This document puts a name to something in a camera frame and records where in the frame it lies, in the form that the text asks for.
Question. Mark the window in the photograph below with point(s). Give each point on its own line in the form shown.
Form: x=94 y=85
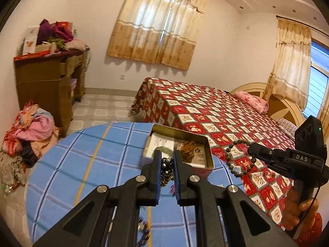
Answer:
x=318 y=77

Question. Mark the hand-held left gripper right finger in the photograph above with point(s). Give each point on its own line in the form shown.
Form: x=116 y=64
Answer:
x=177 y=185

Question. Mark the purple and pink clothes pile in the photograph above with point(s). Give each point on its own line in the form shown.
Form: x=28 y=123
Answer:
x=61 y=34

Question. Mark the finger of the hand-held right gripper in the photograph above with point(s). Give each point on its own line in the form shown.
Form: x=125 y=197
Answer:
x=270 y=157

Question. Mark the rectangular tin box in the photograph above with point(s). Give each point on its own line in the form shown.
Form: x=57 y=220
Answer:
x=203 y=171

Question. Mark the pink floral pillow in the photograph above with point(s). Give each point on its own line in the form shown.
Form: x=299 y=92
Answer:
x=250 y=100

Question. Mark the striped pillow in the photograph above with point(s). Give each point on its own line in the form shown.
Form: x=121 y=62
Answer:
x=287 y=126

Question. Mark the tangled brown jewelry pile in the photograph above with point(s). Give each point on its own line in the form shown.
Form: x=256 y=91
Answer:
x=189 y=150

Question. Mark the person's right hand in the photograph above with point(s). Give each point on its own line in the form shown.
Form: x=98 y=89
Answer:
x=291 y=216

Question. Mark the pink and red clothes pile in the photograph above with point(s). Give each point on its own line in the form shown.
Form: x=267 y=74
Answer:
x=33 y=133

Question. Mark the dark curtain rod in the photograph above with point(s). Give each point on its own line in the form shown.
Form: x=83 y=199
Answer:
x=303 y=23

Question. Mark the white paper card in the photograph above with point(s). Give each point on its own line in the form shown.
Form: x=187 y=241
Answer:
x=159 y=141

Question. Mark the cream wooden headboard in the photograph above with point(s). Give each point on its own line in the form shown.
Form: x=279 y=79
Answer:
x=282 y=108

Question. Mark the brown cabinet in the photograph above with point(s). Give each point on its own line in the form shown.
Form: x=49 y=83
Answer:
x=43 y=90

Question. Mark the flat red box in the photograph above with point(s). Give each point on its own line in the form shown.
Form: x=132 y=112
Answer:
x=36 y=55

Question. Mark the white cardboard box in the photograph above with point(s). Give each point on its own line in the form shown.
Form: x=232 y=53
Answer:
x=30 y=41

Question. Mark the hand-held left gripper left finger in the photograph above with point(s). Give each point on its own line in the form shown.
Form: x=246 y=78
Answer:
x=158 y=185

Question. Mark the wide beige patterned curtain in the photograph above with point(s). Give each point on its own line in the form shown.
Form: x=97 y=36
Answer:
x=159 y=25

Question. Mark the blue plaid tablecloth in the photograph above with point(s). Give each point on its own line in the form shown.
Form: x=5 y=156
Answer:
x=90 y=172

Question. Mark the narrow beige patterned curtain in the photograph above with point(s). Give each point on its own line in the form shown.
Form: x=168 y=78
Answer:
x=290 y=64

